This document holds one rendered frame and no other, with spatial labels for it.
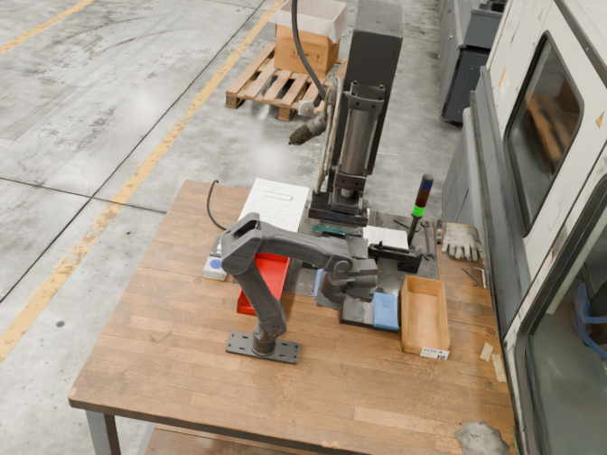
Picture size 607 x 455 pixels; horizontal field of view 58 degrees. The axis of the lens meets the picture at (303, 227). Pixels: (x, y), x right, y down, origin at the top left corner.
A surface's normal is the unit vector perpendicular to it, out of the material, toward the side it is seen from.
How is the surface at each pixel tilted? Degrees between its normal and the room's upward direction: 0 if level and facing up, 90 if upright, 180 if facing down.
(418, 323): 0
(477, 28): 90
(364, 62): 90
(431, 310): 0
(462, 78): 90
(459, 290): 0
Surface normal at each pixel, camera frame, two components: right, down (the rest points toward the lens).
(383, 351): 0.11, -0.77
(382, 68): -0.13, 0.61
